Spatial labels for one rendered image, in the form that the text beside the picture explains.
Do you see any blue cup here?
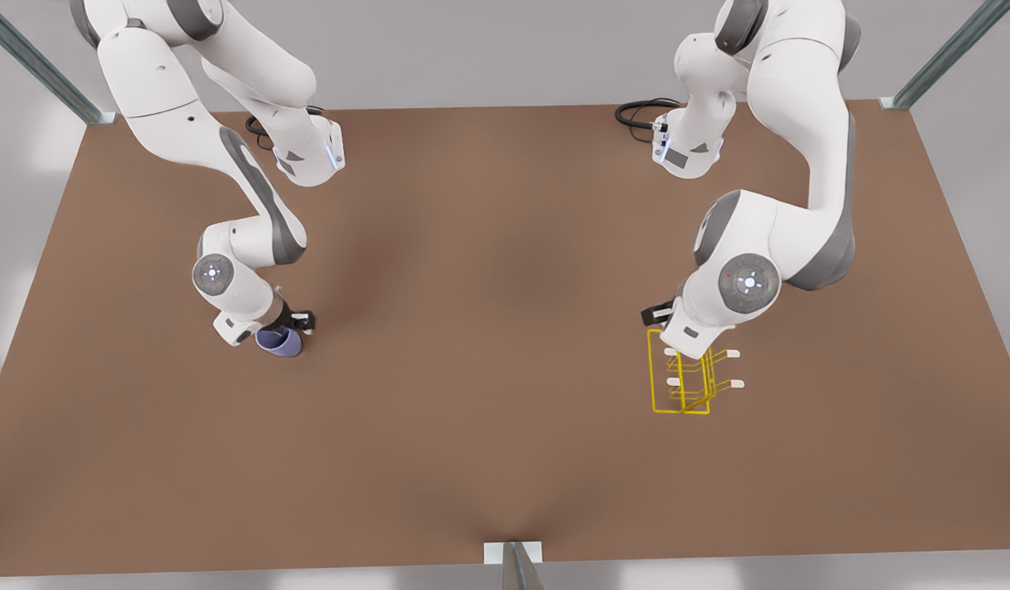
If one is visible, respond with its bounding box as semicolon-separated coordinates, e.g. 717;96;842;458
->
256;326;303;359

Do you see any yellow wire cup holder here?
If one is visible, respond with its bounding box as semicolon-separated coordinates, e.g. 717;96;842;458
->
646;329;745;415

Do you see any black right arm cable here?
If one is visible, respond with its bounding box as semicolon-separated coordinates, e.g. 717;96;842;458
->
245;106;325;151

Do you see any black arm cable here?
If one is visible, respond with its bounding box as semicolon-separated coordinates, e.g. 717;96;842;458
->
614;98;682;134
245;106;325;151

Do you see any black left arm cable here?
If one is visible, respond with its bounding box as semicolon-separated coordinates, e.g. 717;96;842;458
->
614;98;682;134

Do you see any silver frame post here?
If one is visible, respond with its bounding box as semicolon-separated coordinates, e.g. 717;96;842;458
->
880;0;1010;111
0;0;116;125
483;541;545;590

